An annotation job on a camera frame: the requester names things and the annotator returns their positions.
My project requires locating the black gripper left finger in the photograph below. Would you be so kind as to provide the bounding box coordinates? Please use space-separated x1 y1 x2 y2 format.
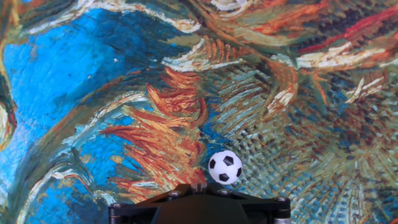
108 183 200 224

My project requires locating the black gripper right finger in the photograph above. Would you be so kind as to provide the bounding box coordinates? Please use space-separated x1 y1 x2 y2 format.
198 183 292 224

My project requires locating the sunflower painting tablecloth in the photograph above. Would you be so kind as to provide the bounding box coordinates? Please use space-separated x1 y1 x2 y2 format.
0 0 398 224

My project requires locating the small black white soccer ball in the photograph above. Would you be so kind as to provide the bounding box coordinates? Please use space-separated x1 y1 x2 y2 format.
208 149 243 185

